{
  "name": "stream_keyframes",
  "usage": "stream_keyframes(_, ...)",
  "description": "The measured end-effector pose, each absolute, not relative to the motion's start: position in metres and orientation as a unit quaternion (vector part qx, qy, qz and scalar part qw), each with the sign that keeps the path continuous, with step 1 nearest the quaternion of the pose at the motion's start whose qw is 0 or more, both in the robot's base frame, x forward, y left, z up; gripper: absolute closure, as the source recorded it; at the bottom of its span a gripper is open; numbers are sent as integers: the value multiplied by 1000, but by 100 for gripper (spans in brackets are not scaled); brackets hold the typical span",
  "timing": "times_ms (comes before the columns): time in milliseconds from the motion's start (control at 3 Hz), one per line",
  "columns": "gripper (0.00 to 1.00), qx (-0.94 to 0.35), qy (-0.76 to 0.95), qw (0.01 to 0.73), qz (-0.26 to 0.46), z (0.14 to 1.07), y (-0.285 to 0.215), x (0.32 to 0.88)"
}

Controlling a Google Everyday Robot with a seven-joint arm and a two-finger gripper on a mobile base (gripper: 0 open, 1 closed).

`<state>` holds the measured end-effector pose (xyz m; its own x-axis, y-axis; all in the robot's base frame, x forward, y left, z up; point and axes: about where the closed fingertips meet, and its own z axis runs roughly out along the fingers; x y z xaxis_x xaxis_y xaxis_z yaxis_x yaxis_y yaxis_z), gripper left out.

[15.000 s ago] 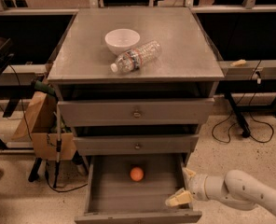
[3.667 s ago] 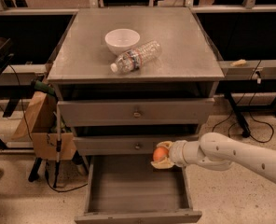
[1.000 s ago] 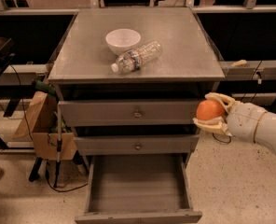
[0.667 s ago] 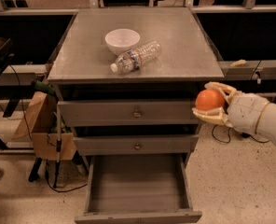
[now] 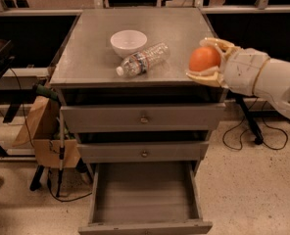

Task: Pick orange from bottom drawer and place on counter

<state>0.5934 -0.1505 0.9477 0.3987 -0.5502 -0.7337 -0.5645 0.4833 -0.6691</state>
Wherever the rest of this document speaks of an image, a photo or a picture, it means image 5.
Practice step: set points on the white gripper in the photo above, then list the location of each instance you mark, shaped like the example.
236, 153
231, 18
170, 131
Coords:
244, 70

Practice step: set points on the orange fruit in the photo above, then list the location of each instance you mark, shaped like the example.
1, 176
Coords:
204, 58

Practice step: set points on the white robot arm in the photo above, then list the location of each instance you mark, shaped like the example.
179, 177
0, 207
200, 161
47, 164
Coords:
272, 84

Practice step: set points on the grey top drawer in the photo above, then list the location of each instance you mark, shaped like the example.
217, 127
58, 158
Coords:
132, 118

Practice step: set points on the grey middle drawer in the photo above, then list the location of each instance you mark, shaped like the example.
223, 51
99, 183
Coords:
143, 151

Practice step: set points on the grey wooden drawer cabinet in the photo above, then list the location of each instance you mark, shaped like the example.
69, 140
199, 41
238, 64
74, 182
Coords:
86, 73

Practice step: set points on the grey open bottom drawer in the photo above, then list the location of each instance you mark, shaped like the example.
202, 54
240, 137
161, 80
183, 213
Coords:
159, 198

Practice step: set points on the clear plastic water bottle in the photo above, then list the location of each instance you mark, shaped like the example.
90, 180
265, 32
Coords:
140, 61

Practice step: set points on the black table leg right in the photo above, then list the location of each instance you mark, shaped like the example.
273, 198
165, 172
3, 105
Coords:
259, 139

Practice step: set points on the white ceramic bowl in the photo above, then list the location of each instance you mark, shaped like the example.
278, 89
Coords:
126, 42

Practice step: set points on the brown cardboard box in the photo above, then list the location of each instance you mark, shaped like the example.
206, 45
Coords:
42, 131

